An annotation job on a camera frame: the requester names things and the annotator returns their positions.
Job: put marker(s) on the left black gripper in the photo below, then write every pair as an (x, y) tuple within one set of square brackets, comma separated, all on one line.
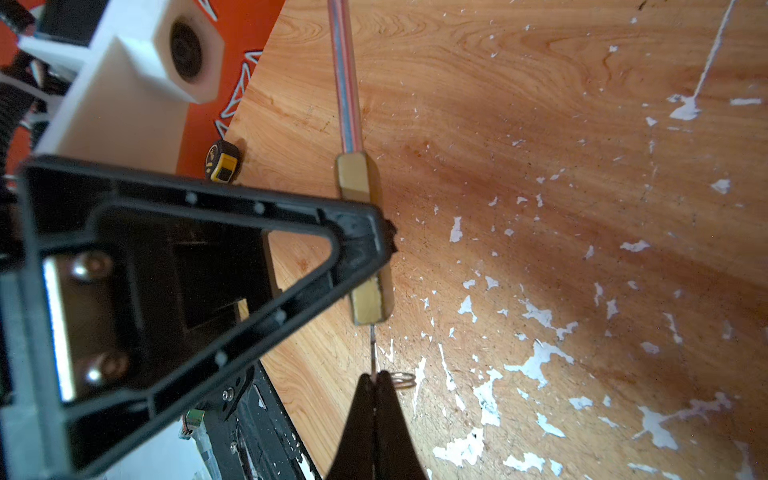
[(110, 326)]

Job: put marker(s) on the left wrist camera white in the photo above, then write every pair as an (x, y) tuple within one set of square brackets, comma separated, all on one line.
[(132, 84)]

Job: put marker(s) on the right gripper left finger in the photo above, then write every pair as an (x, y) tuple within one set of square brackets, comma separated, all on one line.
[(354, 458)]

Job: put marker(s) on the large brass padlock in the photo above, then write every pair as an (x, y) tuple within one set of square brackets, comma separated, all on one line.
[(358, 177)]

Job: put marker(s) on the yellow black tape measure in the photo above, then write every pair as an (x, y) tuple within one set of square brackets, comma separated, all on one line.
[(222, 162)]

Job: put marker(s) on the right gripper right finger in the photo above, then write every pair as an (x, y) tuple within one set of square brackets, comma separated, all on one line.
[(394, 454)]

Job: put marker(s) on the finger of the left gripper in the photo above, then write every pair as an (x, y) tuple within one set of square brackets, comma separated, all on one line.
[(318, 249)]

